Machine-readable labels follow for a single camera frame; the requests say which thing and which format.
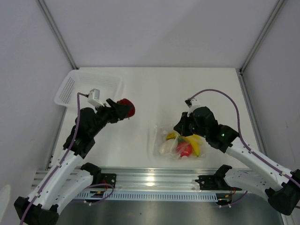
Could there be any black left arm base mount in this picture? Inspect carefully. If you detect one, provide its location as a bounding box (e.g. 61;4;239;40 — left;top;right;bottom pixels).
93;173;117;189

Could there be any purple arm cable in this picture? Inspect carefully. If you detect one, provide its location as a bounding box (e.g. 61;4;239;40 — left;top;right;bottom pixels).
20;92;114;225
185;88;300;209

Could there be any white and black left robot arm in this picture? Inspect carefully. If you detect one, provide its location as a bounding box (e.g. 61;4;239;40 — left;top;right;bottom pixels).
14;98;135;225

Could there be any yellow banana bunch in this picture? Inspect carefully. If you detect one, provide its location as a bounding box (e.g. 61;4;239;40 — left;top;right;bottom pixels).
165;132;202;157

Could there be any clear zip top bag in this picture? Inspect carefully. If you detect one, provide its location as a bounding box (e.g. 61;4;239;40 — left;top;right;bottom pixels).
148;125;206;161

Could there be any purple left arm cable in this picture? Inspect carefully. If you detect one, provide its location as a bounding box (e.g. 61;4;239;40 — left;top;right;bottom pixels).
20;92;114;225

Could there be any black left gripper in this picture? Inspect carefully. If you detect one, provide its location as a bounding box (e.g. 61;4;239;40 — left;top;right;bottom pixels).
90;98;131;137

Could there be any left aluminium frame post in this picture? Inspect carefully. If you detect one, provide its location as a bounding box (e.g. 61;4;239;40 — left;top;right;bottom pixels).
36;0;78;69

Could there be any red apple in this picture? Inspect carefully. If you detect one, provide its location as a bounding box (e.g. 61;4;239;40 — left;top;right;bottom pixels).
176;142;192;158

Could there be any dark red mangosteen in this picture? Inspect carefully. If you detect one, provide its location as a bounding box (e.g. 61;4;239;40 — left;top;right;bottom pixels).
117;98;135;119

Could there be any right aluminium frame post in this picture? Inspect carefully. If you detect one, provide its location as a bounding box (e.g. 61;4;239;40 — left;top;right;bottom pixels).
239;0;288;73

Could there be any aluminium frame post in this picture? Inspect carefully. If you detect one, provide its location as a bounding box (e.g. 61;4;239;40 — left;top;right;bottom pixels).
36;0;78;69
239;0;288;73

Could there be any aluminium mounting rail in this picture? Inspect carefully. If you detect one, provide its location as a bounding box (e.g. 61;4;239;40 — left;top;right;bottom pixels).
34;167;255;192

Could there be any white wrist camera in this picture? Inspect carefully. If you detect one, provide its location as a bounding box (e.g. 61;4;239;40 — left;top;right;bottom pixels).
88;89;104;108
185;98;201;115

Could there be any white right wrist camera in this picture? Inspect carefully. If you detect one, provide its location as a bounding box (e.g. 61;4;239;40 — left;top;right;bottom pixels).
185;98;201;115

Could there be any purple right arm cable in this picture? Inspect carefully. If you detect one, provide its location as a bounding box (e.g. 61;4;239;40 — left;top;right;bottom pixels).
185;88;300;209

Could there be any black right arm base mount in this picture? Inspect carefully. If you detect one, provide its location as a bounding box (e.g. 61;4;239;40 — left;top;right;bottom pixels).
195;175;242;191

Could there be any white radish with green top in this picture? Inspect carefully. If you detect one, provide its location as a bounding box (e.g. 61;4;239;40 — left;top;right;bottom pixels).
158;137;178;155

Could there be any white slotted cable duct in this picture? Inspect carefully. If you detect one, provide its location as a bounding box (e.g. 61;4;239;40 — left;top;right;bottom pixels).
72;192;218;203

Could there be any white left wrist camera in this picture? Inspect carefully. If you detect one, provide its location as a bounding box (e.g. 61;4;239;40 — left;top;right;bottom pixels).
88;89;104;108

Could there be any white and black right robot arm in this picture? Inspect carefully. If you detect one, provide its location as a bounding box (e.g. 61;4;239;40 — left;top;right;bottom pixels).
173;107;300;216

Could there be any white perforated plastic basket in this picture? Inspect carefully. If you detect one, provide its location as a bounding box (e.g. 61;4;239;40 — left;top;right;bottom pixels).
54;70;123;108

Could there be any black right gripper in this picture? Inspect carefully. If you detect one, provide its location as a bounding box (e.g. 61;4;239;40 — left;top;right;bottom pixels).
174;112;208;138

